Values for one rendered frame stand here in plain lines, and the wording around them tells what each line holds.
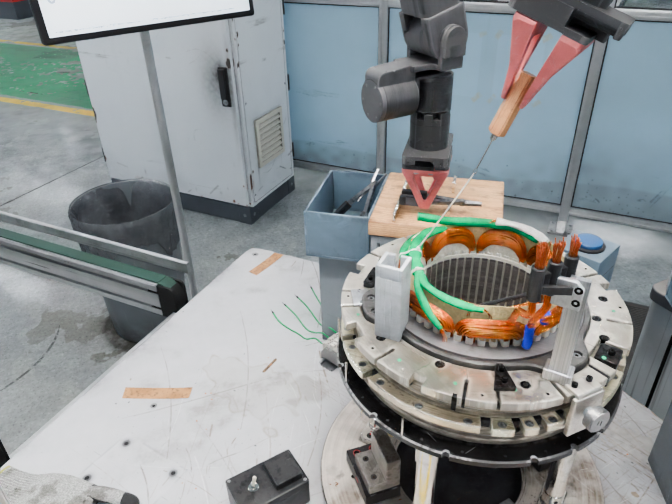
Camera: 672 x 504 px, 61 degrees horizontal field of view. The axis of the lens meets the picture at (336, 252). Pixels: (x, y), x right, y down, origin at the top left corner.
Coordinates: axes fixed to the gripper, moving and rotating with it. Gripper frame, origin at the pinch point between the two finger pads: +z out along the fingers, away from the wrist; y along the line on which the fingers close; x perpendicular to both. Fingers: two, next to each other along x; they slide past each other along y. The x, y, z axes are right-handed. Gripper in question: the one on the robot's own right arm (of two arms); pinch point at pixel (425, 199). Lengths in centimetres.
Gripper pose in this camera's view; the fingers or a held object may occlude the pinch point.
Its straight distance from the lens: 90.0
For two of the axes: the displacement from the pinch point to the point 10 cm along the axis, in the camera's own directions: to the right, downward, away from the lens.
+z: 0.3, 8.4, 5.4
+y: -2.5, 5.3, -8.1
